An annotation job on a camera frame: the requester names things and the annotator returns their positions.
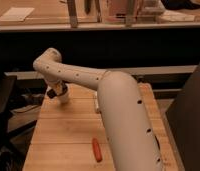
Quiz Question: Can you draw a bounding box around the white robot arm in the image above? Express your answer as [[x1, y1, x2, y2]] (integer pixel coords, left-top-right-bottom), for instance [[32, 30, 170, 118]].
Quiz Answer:
[[33, 48, 165, 171]]

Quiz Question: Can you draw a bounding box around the black equipment at left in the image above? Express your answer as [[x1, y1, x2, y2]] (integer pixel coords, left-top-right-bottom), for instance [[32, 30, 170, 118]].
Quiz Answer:
[[0, 71, 18, 164]]

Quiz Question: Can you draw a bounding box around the grey metal post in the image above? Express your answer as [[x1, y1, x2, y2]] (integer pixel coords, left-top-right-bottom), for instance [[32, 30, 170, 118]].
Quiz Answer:
[[67, 0, 78, 28], [125, 0, 135, 27]]

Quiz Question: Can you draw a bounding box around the white paper sheet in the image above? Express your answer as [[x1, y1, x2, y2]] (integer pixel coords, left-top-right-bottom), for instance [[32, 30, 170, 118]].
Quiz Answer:
[[0, 7, 34, 22]]

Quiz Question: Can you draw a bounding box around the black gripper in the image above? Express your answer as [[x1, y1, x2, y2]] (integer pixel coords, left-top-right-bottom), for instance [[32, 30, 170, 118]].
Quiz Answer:
[[47, 84, 68, 99]]

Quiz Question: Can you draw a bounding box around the dark panel at right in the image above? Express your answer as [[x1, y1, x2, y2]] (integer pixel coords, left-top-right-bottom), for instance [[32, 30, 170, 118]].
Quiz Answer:
[[166, 63, 200, 171]]

